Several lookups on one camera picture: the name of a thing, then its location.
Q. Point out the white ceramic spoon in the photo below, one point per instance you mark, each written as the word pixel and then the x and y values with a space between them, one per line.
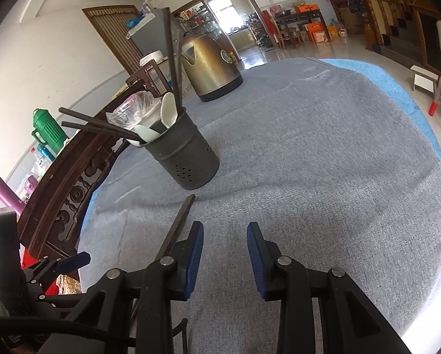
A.
pixel 146 131
pixel 169 108

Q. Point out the light blue under cloth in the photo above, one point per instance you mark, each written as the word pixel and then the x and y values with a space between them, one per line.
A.
pixel 390 84

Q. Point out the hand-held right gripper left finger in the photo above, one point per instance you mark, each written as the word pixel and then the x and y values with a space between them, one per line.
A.
pixel 193 254

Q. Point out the clear water jug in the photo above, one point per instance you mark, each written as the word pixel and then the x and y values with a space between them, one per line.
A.
pixel 339 28

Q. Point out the grey refrigerator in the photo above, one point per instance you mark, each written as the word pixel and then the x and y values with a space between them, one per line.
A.
pixel 150 33

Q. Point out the dark wooden chair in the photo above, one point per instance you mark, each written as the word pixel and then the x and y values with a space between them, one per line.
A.
pixel 146 77

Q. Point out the yellow textured bag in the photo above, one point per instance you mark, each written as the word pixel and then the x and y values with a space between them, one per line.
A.
pixel 68 285

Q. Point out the grey tablecloth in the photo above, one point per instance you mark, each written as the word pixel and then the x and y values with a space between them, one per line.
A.
pixel 297 173

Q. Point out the bronze electric kettle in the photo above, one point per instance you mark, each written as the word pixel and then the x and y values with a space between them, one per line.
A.
pixel 209 70

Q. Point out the wooden console table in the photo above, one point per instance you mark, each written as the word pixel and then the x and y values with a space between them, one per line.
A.
pixel 297 22

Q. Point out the white plastic basin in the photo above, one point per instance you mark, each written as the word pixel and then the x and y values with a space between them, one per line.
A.
pixel 151 115

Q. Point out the small white step stool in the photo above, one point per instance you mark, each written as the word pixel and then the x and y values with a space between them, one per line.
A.
pixel 425 75

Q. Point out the green thermos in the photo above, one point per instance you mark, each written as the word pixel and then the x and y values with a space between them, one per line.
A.
pixel 50 132

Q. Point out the purple bottle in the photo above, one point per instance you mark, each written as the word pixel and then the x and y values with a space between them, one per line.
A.
pixel 6 195

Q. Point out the grey perforated utensil holder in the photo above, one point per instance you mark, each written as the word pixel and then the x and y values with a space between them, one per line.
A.
pixel 183 155

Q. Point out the carved dark wooden bench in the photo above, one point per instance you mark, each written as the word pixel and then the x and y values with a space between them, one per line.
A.
pixel 69 191

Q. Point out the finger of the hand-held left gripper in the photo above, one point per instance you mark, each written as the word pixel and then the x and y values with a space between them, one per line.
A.
pixel 73 261

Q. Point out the wooden stair railing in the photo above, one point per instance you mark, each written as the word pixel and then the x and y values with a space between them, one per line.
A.
pixel 390 7

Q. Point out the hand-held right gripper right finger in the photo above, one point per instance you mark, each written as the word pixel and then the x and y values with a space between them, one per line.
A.
pixel 257 258

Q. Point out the dark wooden chopstick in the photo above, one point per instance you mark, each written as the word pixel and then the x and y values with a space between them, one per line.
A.
pixel 180 70
pixel 95 118
pixel 178 225
pixel 170 59
pixel 95 129

